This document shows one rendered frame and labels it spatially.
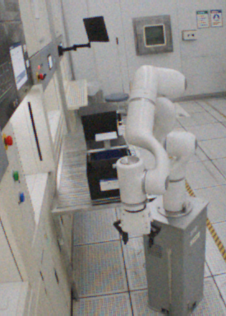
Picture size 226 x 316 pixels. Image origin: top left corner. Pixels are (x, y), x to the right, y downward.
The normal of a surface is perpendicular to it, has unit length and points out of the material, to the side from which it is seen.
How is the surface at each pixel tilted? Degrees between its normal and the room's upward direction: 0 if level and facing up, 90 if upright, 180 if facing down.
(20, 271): 90
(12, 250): 90
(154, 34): 90
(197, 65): 90
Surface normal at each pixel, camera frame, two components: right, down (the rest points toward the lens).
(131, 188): -0.18, 0.43
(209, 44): 0.08, 0.40
